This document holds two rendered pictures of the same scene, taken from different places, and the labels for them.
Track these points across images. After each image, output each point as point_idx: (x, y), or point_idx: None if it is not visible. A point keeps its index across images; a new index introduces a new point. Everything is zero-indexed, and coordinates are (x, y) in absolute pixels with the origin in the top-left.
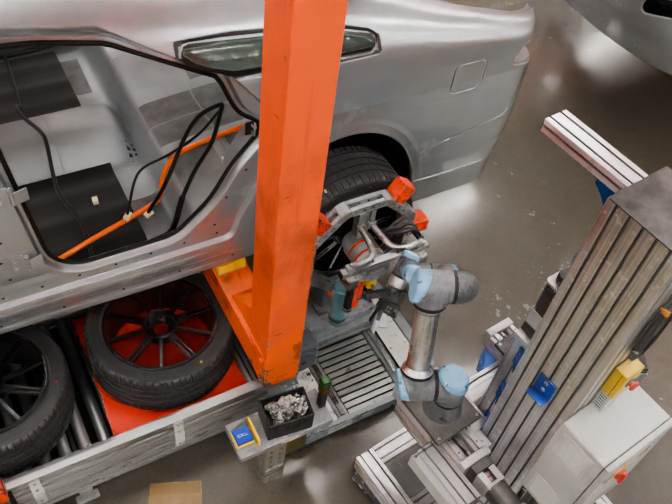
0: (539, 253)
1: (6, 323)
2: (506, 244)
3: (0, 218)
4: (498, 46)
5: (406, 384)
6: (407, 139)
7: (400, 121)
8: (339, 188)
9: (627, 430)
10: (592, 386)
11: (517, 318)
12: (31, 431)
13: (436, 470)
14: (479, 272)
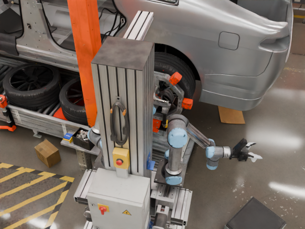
0: (287, 185)
1: (38, 57)
2: (273, 170)
3: (35, 12)
4: (246, 30)
5: (90, 131)
6: (195, 62)
7: (190, 49)
8: None
9: (116, 190)
10: (102, 149)
11: (241, 198)
12: (25, 95)
13: (86, 179)
14: (246, 171)
